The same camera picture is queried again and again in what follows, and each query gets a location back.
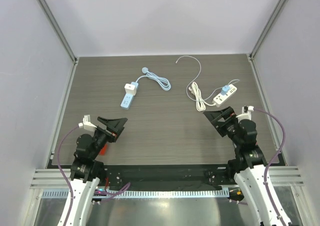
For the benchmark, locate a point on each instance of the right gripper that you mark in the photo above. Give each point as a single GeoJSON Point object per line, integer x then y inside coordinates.
{"type": "Point", "coordinates": [223, 123]}

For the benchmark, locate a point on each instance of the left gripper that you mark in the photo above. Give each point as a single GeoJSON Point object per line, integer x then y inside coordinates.
{"type": "Point", "coordinates": [117, 128]}

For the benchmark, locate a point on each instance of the white usb power strip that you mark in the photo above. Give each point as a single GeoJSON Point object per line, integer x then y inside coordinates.
{"type": "Point", "coordinates": [219, 99]}

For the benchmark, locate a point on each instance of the blue usb charger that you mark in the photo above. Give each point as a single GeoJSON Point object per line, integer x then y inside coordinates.
{"type": "Point", "coordinates": [225, 89]}

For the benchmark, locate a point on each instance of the blue power strip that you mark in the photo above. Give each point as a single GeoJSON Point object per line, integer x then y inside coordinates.
{"type": "Point", "coordinates": [127, 100]}

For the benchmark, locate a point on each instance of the white cube charger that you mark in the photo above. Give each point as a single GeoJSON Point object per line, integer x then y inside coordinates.
{"type": "Point", "coordinates": [131, 88]}

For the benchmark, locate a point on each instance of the red cube socket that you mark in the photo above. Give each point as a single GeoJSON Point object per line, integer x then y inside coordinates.
{"type": "Point", "coordinates": [103, 150]}

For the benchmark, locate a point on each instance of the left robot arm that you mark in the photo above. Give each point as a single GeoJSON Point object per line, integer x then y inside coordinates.
{"type": "Point", "coordinates": [86, 172]}

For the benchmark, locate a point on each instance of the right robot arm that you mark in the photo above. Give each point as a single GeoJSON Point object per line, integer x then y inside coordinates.
{"type": "Point", "coordinates": [249, 169]}

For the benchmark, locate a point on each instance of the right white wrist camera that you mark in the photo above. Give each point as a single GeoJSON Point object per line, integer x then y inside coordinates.
{"type": "Point", "coordinates": [246, 113]}

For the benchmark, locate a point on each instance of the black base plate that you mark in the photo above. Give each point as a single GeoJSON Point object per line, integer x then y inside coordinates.
{"type": "Point", "coordinates": [211, 174]}

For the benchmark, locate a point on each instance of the slotted cable duct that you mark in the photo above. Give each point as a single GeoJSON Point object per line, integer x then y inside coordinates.
{"type": "Point", "coordinates": [63, 193]}

